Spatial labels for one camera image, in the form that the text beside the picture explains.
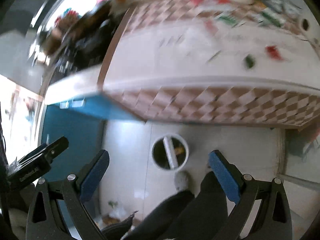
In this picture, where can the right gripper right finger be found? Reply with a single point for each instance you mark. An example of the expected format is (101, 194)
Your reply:
(273, 219)

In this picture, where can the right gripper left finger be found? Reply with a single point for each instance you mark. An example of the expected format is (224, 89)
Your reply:
(45, 219)

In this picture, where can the blue kitchen cabinet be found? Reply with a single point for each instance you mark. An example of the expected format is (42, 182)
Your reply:
(101, 125)

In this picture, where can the white round trash bin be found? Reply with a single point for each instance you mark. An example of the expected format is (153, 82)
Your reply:
(159, 156)

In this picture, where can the right black trouser leg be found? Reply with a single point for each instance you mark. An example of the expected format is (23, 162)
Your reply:
(204, 216)

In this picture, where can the black trouser leg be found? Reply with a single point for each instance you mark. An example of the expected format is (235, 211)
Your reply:
(204, 216)
(159, 220)

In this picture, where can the crumpled plastic bag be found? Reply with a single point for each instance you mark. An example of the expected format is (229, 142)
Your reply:
(116, 214)

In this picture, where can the left grey slipper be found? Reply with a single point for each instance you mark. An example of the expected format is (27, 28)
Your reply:
(181, 181)

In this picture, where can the left black trouser leg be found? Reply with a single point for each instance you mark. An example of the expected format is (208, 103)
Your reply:
(159, 220)

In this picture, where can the black gas stove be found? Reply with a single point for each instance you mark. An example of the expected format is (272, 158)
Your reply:
(77, 43)

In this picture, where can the long white box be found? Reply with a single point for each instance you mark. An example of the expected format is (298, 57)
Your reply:
(170, 152)

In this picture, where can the green wrapper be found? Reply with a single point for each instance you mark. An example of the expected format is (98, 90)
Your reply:
(249, 61)

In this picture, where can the red wrapper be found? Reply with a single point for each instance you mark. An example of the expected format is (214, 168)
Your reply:
(273, 53)

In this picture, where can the checkered table mat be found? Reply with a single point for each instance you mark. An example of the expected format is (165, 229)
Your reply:
(183, 61)

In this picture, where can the green white packet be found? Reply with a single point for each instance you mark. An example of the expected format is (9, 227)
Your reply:
(268, 16)

